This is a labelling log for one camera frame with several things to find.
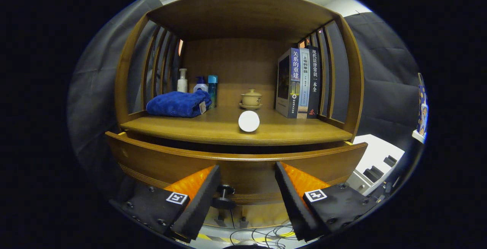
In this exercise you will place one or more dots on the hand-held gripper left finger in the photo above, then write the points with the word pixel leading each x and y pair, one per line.
pixel 201 199

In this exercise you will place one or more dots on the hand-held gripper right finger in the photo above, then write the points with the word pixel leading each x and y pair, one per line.
pixel 293 199

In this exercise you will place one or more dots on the brown wooden drawer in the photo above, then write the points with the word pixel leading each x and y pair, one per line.
pixel 247 173

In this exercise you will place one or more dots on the white and green tube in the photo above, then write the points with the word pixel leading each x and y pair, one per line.
pixel 249 121

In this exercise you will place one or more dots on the wooden countertop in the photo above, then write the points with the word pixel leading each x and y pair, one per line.
pixel 190 127

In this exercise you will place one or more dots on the brown wooden cabinet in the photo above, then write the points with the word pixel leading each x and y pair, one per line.
pixel 243 13

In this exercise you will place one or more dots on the white box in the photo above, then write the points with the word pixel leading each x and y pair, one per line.
pixel 376 154

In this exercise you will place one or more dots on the blue folded towel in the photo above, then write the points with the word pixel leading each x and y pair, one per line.
pixel 175 104

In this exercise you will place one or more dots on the beige lidded teacup with saucer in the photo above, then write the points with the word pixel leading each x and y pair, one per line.
pixel 251 99

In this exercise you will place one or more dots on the teal plastic bottle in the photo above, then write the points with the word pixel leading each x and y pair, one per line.
pixel 212 89

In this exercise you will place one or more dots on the white lotion bottle blue cap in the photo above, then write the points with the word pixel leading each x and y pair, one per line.
pixel 200 86

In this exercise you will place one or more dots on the white pump bottle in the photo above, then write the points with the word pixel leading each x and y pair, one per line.
pixel 182 83

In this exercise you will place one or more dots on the book with blue spine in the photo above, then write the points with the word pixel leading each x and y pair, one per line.
pixel 295 81

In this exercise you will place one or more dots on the book with pale spine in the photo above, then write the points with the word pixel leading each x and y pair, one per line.
pixel 304 81

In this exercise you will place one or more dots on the book with black spine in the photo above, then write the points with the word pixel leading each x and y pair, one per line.
pixel 314 81

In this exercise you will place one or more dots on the white side table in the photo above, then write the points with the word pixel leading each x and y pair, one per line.
pixel 418 137

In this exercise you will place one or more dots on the blue dotted gift bag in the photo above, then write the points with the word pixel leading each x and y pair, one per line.
pixel 422 104

